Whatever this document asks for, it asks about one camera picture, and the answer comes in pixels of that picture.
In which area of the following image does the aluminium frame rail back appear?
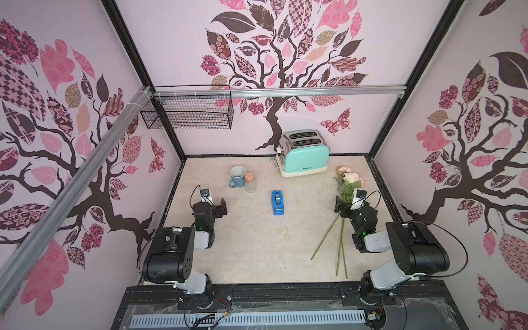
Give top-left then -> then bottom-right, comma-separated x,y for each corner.
154,85 -> 407,98

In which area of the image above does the blue tape dispenser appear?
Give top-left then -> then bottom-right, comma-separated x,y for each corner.
271,191 -> 285,216

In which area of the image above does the mint green toaster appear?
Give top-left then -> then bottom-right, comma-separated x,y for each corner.
275,130 -> 330,177

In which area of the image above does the aluminium frame rail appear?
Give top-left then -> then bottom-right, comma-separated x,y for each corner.
1,86 -> 152,308
154,85 -> 407,98

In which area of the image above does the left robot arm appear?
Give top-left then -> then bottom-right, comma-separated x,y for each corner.
139,198 -> 228,297

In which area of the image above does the black wire basket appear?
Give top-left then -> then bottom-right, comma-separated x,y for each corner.
141,84 -> 235,130

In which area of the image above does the right camera cable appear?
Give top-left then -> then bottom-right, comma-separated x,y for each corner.
360,189 -> 470,279

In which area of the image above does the glass jar with cork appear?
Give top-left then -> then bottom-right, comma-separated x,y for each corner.
243,172 -> 257,193

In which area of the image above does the pink flower bouquet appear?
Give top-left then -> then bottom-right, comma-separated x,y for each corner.
310,165 -> 364,279

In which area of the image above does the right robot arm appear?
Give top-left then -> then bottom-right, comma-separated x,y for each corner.
334,196 -> 450,298

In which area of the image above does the left camera cable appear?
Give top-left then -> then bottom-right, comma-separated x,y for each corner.
189,185 -> 203,211

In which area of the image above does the aluminium frame rail left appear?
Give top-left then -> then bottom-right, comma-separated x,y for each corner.
1,86 -> 152,308

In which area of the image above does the camera cable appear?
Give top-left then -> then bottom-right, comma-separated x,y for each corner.
360,189 -> 470,279
189,185 -> 203,211

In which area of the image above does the white slotted cable duct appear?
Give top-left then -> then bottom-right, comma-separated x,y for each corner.
128,310 -> 367,329

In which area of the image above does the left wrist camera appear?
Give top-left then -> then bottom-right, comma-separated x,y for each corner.
200,188 -> 214,205

